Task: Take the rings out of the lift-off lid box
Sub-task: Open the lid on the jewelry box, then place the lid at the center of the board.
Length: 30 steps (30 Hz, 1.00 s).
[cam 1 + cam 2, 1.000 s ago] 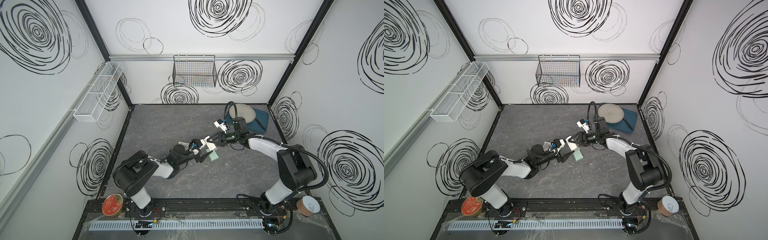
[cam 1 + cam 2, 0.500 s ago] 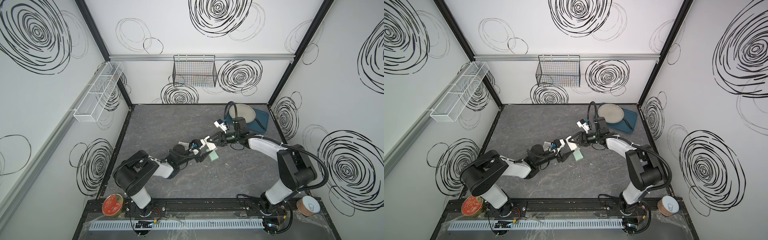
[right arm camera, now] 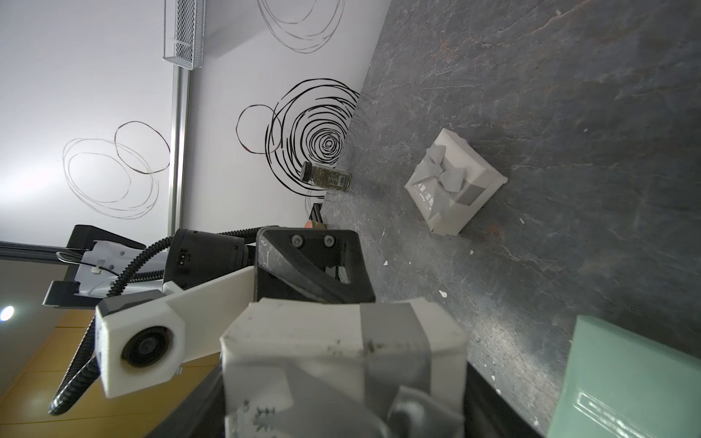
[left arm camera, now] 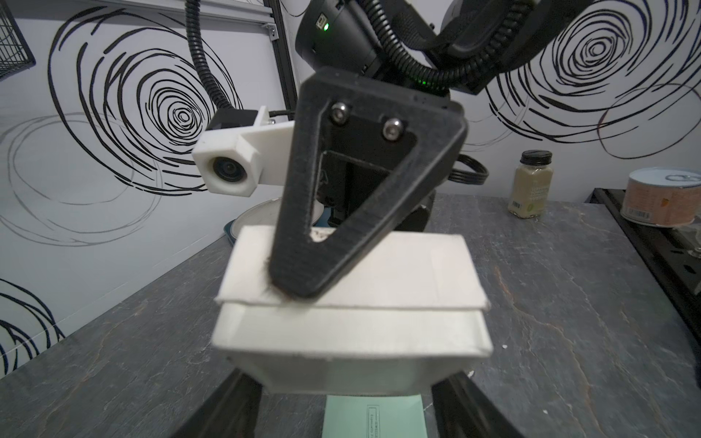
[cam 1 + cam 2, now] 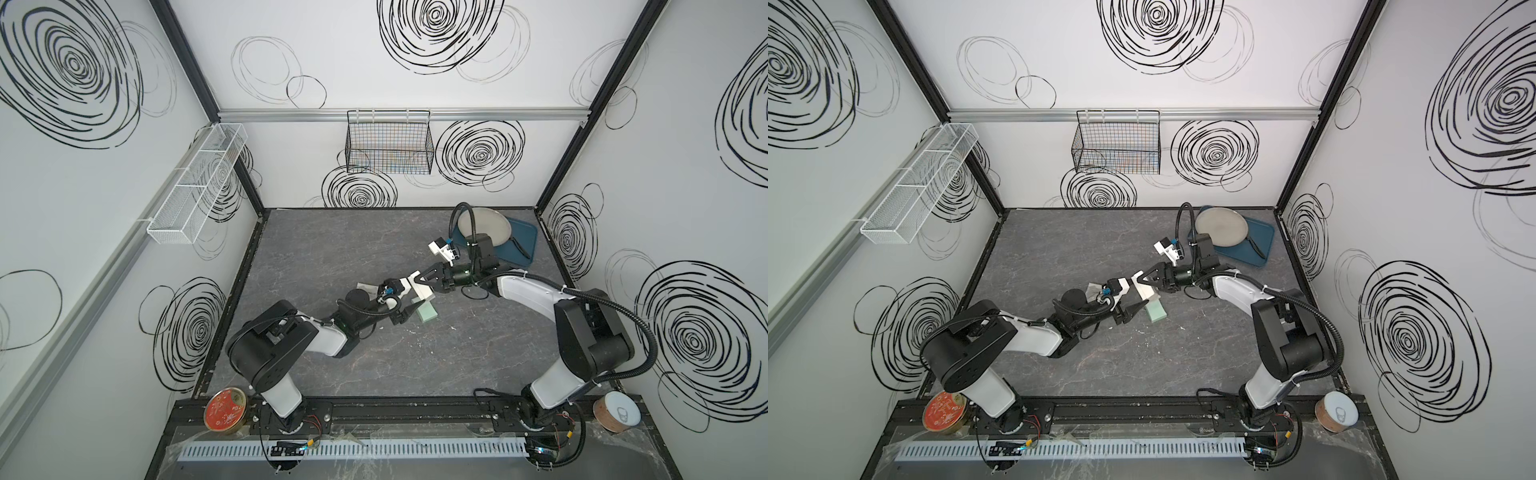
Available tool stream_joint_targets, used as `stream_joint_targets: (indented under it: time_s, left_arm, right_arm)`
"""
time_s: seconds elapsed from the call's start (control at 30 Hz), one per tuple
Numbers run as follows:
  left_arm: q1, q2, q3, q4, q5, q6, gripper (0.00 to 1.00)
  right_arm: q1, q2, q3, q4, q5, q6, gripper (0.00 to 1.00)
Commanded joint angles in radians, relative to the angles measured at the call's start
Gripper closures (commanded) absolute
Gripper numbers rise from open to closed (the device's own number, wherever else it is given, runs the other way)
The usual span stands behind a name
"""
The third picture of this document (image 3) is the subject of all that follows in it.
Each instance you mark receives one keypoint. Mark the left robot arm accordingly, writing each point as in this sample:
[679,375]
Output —
[100,261]

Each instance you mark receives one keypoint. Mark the white wire shelf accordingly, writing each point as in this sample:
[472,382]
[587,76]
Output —
[184,30]

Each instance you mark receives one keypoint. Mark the mint green jewelry box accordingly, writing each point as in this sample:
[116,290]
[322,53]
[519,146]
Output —
[620,384]

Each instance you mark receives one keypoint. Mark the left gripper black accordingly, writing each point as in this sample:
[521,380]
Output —
[303,264]

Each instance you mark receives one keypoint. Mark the white gift box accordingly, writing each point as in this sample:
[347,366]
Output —
[452,183]

